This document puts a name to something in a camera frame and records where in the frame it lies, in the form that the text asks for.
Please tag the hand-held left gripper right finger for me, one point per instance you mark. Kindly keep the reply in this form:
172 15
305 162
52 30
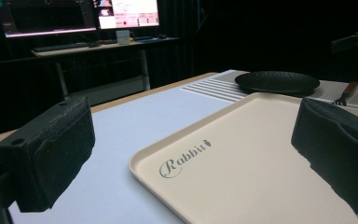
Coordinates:
338 146

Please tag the office desk with metal legs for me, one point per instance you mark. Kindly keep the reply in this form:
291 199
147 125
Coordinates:
105 47

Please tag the wide computer monitor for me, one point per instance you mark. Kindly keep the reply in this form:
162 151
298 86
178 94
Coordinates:
46 15

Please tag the black round plate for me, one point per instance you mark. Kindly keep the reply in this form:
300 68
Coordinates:
276 81

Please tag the small white box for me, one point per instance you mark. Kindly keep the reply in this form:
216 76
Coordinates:
123 36

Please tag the white table mat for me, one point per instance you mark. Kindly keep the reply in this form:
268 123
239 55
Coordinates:
127 127

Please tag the grey striped placemat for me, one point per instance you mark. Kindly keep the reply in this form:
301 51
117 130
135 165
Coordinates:
211 88

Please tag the small computer monitor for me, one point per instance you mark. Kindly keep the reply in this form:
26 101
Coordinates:
130 14

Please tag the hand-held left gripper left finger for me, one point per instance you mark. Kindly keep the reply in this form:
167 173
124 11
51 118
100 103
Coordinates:
49 149

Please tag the black keyboard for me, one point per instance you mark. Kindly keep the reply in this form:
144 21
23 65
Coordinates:
60 47

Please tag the cream plastic tray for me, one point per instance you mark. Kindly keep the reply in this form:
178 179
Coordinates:
236 174

